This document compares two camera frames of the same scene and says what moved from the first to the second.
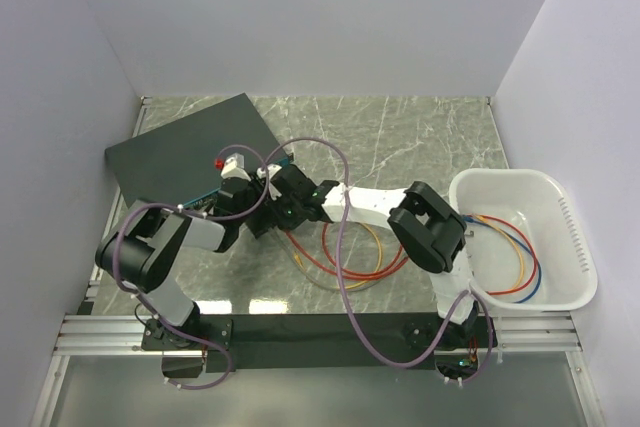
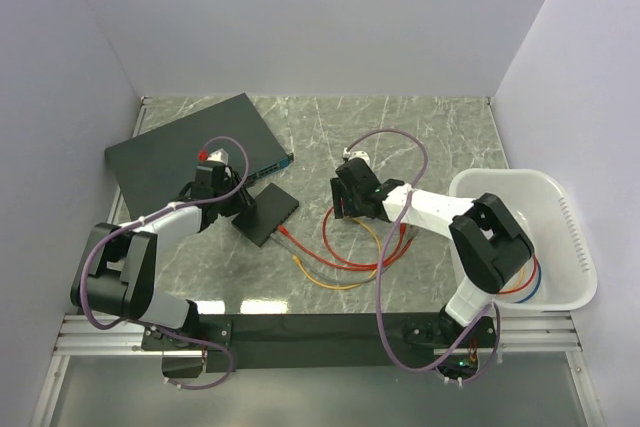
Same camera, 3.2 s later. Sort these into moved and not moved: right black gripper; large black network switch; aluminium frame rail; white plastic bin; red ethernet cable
Moved: right black gripper; red ethernet cable
Not moved: aluminium frame rail; large black network switch; white plastic bin
